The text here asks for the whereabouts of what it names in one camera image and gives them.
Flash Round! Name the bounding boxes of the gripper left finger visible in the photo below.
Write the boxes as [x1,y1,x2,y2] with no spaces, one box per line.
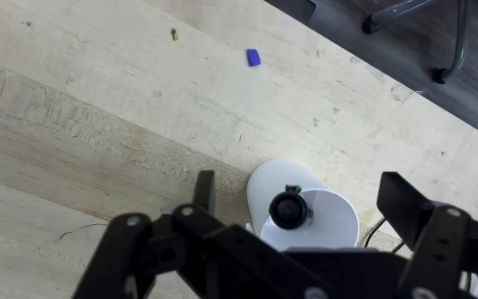
[72,170,331,299]

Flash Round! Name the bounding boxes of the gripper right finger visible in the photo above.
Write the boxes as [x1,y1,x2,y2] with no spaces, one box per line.
[377,172,478,299]

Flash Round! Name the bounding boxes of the black marker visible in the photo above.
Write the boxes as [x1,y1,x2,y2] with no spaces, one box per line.
[268,185,313,230]

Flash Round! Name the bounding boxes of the white mug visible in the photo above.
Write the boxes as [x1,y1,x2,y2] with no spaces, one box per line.
[245,158,360,251]

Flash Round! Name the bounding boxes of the grey chair base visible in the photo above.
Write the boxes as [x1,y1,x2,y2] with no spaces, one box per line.
[361,0,470,85]

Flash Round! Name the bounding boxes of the dark grey furniture corner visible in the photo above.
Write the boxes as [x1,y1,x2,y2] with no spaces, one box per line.
[264,0,317,25]

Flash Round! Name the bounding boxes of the black cable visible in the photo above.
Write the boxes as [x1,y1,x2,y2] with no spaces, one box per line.
[363,218,406,255]

